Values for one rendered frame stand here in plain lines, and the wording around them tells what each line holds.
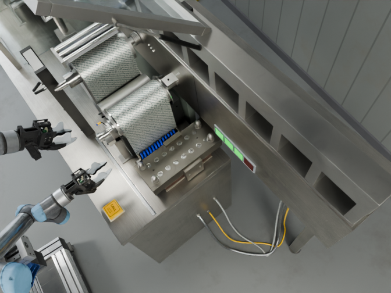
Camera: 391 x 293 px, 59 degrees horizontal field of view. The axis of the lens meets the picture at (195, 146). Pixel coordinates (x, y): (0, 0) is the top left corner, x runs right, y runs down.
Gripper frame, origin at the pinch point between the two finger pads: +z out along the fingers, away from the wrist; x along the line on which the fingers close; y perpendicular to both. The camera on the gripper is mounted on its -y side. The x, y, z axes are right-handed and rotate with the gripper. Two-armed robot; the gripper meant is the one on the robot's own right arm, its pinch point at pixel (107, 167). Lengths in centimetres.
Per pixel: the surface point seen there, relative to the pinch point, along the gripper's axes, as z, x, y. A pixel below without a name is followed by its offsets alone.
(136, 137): 17.8, -0.5, 7.2
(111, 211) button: -10.9, -10.9, -16.6
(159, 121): 30.3, -0.5, 6.5
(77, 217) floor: -43, 43, -109
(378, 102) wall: 166, -42, -69
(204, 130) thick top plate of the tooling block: 46.2, -11.3, -6.0
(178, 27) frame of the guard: 41, -14, 66
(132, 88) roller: 29.6, 17.1, 14.5
